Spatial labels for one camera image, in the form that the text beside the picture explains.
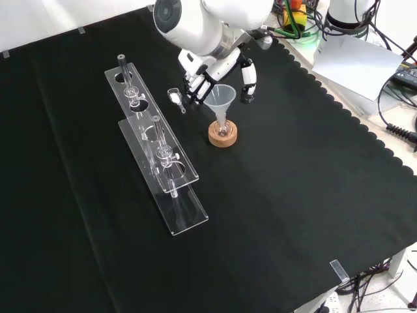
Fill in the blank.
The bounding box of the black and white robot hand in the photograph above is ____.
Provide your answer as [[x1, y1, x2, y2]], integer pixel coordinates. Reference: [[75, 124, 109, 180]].
[[177, 48, 259, 105]]

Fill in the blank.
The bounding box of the translucent white plastic funnel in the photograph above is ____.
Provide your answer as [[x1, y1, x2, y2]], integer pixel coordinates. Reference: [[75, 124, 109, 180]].
[[203, 84, 237, 131]]

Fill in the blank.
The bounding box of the clear glass weighing funnel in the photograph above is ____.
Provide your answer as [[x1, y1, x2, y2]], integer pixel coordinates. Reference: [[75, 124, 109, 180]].
[[167, 87, 187, 115]]

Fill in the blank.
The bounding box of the round-bottom glass flask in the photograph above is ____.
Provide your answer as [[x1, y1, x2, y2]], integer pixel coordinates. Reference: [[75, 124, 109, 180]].
[[215, 119, 233, 138]]

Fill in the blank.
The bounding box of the clear acrylic funnel stand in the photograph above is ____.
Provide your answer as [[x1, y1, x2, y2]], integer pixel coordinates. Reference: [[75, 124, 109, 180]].
[[104, 62, 210, 237]]

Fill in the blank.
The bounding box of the glass stopcock tube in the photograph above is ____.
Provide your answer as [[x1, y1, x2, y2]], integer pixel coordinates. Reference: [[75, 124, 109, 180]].
[[151, 115, 185, 229], [116, 53, 156, 167]]

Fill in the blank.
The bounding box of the yellow stop button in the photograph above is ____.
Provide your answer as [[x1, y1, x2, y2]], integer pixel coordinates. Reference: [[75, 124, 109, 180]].
[[281, 0, 308, 33]]

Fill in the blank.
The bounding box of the black bench cloth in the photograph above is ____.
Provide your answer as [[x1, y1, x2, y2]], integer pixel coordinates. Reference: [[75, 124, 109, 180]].
[[0, 6, 417, 313]]

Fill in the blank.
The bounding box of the pale board sheet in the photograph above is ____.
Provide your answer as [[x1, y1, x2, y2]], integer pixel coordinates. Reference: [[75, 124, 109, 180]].
[[311, 34, 405, 102]]

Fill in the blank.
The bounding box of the black power adapter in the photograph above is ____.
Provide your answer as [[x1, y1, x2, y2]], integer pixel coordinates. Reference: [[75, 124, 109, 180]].
[[390, 61, 417, 89]]

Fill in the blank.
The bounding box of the white power strip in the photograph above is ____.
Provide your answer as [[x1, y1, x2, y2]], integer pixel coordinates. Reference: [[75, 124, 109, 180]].
[[313, 291, 341, 313]]

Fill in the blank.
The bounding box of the white bench leg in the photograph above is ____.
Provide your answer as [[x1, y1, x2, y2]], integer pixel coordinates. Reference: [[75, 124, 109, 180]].
[[386, 248, 409, 280]]

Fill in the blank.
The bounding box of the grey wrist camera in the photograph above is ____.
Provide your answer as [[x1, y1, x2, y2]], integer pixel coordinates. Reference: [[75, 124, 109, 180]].
[[252, 30, 274, 51]]

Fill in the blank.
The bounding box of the cork ring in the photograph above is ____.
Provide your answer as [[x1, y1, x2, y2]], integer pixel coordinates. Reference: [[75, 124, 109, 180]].
[[208, 119, 239, 148]]

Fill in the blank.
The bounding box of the green cable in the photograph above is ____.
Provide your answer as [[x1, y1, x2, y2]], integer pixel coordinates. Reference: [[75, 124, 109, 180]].
[[268, 0, 324, 44]]

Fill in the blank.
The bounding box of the black cable with ribbed end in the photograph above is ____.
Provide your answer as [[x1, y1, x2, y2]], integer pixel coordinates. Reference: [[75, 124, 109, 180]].
[[377, 75, 417, 143]]

